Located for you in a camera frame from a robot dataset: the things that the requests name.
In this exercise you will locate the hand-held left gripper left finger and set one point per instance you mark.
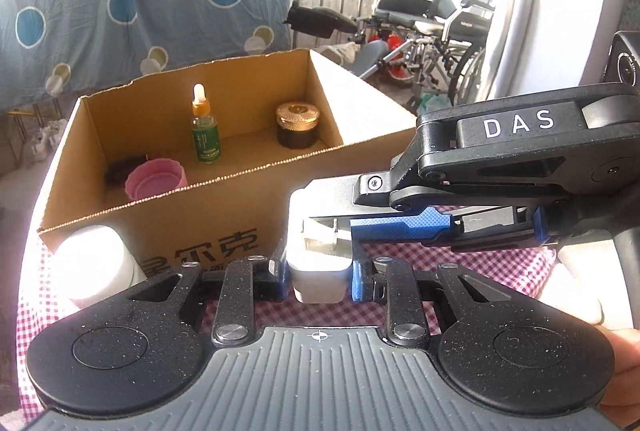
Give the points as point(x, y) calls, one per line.
point(282, 278)

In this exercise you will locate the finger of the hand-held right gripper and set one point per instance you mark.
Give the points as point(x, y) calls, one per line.
point(380, 191)
point(400, 226)

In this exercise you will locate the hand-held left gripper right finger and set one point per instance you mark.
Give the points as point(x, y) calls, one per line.
point(357, 283)

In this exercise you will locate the white charger plug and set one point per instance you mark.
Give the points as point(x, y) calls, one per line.
point(320, 281)

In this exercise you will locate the gold lid dark jar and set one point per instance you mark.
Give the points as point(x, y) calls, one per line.
point(297, 133)

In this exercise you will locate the brown cardboard box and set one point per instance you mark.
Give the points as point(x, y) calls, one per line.
point(200, 221)

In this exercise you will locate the green dropper bottle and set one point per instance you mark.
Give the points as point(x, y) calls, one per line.
point(206, 141)

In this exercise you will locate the pink plastic lid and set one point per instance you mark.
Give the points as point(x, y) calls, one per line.
point(155, 181)

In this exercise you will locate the black tape roll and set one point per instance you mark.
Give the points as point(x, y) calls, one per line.
point(117, 171)

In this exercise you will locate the person's right hand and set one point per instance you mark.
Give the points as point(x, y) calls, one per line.
point(625, 371)

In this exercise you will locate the red checked tablecloth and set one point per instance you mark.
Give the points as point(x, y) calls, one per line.
point(320, 315)

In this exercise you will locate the red plastic object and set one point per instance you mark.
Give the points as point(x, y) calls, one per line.
point(407, 72)

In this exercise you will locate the black wheelchair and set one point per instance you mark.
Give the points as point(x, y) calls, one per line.
point(415, 16)

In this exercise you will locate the black padded rest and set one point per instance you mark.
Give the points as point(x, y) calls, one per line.
point(320, 21)

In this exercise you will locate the white pill bottle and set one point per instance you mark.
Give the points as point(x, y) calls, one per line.
point(95, 261)

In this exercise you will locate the blue patterned bedsheet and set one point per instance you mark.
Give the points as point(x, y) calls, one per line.
point(150, 11)

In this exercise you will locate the yellow metal rack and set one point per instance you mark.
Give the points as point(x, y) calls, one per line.
point(30, 113)

